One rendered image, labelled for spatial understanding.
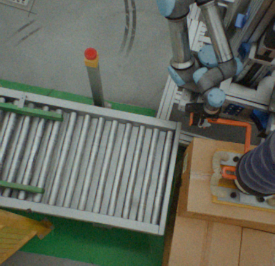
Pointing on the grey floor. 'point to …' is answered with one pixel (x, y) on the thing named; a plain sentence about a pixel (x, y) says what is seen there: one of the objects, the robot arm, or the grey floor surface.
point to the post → (94, 72)
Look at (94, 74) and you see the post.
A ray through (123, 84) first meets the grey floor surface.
